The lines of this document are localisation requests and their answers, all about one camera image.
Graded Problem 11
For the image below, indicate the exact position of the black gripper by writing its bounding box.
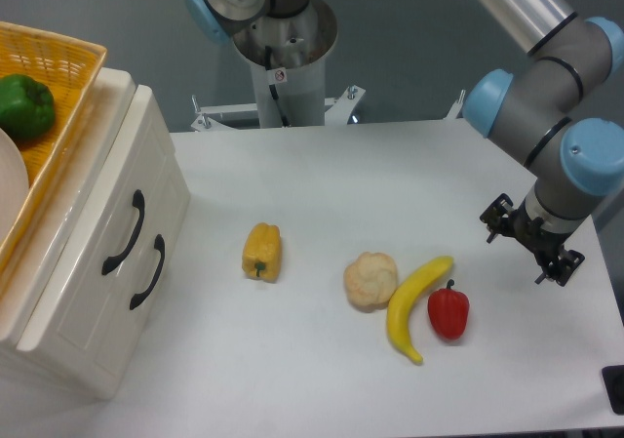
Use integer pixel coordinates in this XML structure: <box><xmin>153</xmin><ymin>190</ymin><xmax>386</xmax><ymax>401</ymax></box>
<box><xmin>480</xmin><ymin>193</ymin><xmax>585</xmax><ymax>286</ymax></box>

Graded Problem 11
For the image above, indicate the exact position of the black top drawer handle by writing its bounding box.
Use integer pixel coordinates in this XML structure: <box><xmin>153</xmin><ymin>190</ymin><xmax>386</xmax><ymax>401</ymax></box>
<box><xmin>101</xmin><ymin>189</ymin><xmax>146</xmax><ymax>277</ymax></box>

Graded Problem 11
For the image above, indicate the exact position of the black drawer handle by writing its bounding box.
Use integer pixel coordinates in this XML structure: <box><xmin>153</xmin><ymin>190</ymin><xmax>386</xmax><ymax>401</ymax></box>
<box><xmin>129</xmin><ymin>234</ymin><xmax>167</xmax><ymax>310</ymax></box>
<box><xmin>101</xmin><ymin>189</ymin><xmax>146</xmax><ymax>277</ymax></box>

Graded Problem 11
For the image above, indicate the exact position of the white drawer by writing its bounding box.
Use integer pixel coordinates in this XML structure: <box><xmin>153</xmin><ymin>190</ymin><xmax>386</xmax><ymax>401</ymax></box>
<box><xmin>19</xmin><ymin>86</ymin><xmax>190</xmax><ymax>355</ymax></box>

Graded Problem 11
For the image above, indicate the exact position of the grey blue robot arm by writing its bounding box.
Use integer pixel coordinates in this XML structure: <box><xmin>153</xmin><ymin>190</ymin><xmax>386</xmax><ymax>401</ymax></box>
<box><xmin>185</xmin><ymin>0</ymin><xmax>623</xmax><ymax>285</ymax></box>

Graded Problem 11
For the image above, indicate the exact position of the white drawer cabinet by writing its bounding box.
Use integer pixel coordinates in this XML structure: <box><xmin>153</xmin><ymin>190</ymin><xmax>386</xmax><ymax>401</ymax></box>
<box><xmin>0</xmin><ymin>66</ymin><xmax>191</xmax><ymax>401</ymax></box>

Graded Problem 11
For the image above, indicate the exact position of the red bell pepper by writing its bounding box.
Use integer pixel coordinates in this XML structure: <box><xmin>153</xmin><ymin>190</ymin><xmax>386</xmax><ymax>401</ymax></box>
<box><xmin>427</xmin><ymin>279</ymin><xmax>470</xmax><ymax>341</ymax></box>

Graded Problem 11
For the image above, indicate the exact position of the yellow banana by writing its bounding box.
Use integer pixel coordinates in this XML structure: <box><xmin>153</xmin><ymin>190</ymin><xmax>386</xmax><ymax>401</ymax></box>
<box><xmin>386</xmin><ymin>256</ymin><xmax>454</xmax><ymax>365</ymax></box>

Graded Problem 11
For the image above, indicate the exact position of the black object at table edge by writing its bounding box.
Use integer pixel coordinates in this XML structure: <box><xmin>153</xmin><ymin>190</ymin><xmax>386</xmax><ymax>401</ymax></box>
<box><xmin>602</xmin><ymin>365</ymin><xmax>624</xmax><ymax>416</ymax></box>

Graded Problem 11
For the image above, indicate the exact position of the bread roll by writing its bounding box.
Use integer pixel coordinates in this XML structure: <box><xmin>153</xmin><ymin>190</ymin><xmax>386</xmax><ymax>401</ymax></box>
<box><xmin>343</xmin><ymin>252</ymin><xmax>399</xmax><ymax>310</ymax></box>

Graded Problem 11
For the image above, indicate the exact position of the yellow bell pepper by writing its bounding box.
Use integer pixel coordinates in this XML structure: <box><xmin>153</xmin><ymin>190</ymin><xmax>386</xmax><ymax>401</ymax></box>
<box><xmin>242</xmin><ymin>222</ymin><xmax>282</xmax><ymax>283</ymax></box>

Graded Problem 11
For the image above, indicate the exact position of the yellow woven basket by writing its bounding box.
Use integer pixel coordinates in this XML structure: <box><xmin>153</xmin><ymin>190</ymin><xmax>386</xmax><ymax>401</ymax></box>
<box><xmin>1</xmin><ymin>21</ymin><xmax>107</xmax><ymax>267</ymax></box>

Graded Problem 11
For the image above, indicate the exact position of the green bell pepper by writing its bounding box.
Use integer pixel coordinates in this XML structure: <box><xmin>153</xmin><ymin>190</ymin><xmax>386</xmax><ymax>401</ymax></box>
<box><xmin>1</xmin><ymin>74</ymin><xmax>56</xmax><ymax>140</ymax></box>

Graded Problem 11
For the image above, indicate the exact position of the white plate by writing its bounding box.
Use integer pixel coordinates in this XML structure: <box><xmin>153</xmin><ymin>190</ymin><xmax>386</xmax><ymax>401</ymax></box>
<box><xmin>0</xmin><ymin>131</ymin><xmax>29</xmax><ymax>243</ymax></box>

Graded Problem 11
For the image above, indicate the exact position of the black cable on pedestal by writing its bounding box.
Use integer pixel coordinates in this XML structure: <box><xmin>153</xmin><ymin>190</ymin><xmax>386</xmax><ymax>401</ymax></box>
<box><xmin>263</xmin><ymin>45</ymin><xmax>293</xmax><ymax>128</ymax></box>

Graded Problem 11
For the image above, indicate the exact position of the black lower drawer handle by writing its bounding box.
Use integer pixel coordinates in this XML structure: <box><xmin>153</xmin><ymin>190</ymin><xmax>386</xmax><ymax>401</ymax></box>
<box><xmin>129</xmin><ymin>234</ymin><xmax>167</xmax><ymax>310</ymax></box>

